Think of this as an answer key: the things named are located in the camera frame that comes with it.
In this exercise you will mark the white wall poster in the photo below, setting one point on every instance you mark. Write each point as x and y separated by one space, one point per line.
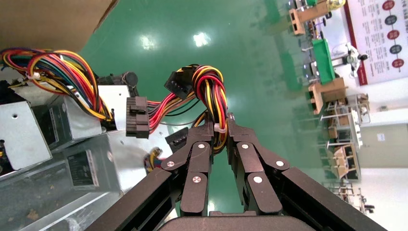
376 38

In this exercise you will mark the brown cardboard divider box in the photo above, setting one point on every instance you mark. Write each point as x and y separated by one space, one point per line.
47 22

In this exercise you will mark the wooden workbench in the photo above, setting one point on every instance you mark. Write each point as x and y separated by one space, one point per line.
328 92
306 14
345 162

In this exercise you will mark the small white machine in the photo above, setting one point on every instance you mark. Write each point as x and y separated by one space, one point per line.
353 57

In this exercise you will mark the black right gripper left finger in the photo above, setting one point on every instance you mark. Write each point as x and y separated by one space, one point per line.
199 165

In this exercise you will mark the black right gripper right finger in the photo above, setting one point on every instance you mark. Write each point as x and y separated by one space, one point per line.
255 165

